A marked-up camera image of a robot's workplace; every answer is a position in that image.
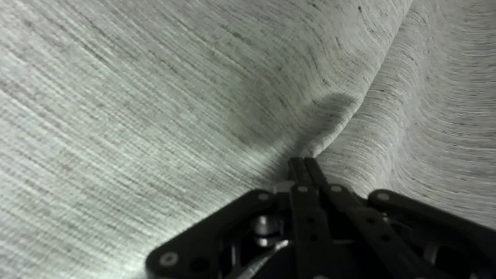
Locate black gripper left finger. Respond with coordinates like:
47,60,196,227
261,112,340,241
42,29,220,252
289,159,335,279

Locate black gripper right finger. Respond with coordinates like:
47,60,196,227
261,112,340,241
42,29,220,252
304,159,439,279

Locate white grey woven curtain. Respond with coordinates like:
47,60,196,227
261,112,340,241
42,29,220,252
0,0,496,279

